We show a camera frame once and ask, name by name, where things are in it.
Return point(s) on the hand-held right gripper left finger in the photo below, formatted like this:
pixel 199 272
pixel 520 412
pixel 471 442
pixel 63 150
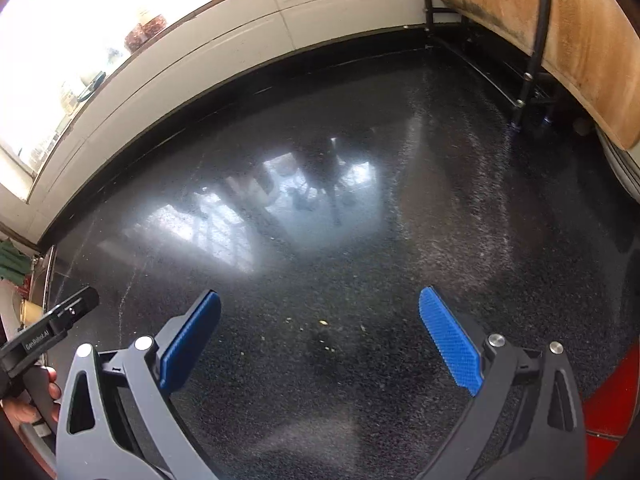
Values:
pixel 192 340

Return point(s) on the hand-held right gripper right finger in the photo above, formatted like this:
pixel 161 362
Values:
pixel 450 340

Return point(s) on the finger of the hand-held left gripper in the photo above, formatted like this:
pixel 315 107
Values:
pixel 75 307

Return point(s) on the person's left hand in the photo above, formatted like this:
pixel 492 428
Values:
pixel 17 410

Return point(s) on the beige box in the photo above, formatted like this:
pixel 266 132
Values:
pixel 29 314

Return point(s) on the metal rack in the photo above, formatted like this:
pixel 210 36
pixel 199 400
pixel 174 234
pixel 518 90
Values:
pixel 42 275

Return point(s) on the green cloth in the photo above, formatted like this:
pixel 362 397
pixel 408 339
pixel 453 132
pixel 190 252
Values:
pixel 14 260

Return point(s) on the red container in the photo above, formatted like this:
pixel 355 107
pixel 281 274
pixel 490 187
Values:
pixel 612 410

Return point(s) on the jar of red contents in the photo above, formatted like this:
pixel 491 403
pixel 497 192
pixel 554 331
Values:
pixel 145 30

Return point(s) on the wooden chair with black frame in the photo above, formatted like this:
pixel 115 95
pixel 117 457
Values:
pixel 575 25

